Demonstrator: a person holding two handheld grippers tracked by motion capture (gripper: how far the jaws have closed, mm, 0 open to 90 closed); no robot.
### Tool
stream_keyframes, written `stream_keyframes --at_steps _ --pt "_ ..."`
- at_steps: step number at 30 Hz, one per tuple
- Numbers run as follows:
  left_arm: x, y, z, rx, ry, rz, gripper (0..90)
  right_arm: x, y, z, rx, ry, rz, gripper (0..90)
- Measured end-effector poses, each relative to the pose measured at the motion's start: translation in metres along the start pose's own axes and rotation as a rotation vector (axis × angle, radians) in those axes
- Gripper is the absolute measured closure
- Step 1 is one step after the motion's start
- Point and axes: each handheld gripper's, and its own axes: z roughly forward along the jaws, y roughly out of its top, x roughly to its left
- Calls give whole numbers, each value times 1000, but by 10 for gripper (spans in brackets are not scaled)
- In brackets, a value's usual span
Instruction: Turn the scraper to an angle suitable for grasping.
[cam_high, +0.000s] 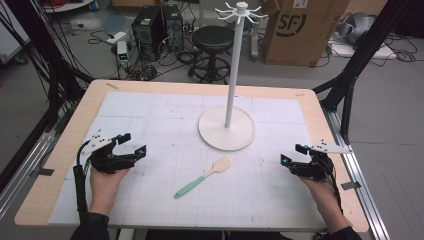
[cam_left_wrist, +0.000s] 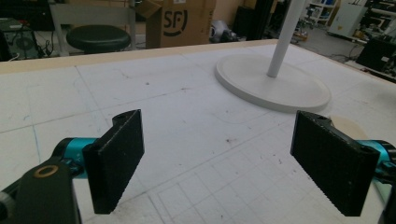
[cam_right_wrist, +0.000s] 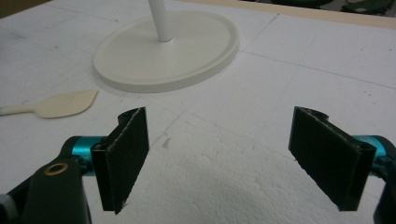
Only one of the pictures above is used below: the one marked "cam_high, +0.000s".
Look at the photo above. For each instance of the slim black computer tower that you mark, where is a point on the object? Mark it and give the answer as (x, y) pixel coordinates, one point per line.
(173, 28)

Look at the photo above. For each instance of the white flat board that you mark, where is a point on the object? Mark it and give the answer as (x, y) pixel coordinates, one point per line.
(360, 50)

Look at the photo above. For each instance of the large cardboard box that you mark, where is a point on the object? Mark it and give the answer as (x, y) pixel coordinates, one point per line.
(300, 36)

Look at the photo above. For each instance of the light wooden table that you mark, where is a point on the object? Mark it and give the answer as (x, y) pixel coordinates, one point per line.
(83, 100)

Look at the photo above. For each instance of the white device with green display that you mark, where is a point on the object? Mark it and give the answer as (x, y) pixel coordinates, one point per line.
(122, 53)

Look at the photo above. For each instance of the aluminium rail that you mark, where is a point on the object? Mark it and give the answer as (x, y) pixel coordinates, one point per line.
(23, 166)
(356, 176)

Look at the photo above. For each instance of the black tape piece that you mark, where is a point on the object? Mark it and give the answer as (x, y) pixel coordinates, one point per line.
(351, 185)
(46, 172)

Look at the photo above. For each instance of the grey rounded object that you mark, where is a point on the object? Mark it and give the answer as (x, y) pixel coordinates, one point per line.
(358, 26)

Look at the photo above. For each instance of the white hook stand rack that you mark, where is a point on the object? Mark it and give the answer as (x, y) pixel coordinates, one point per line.
(226, 130)

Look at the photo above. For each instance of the white power strip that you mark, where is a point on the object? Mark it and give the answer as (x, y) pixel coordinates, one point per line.
(116, 37)

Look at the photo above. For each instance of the white grid mat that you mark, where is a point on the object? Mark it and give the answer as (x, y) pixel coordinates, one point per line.
(150, 116)

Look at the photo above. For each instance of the person's left hand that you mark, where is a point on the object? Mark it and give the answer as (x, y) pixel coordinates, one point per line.
(105, 190)

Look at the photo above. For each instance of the large black computer tower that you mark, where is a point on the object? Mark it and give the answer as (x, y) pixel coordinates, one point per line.
(146, 36)

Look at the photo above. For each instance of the black metal frame stand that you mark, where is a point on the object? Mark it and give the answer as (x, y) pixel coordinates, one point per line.
(353, 66)
(43, 53)

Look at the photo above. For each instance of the black round stool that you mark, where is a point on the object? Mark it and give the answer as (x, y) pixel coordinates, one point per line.
(212, 40)

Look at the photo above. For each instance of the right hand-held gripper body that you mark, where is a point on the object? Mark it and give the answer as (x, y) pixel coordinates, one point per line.
(316, 166)

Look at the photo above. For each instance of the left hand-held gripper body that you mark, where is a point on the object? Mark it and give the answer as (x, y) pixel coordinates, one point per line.
(106, 161)

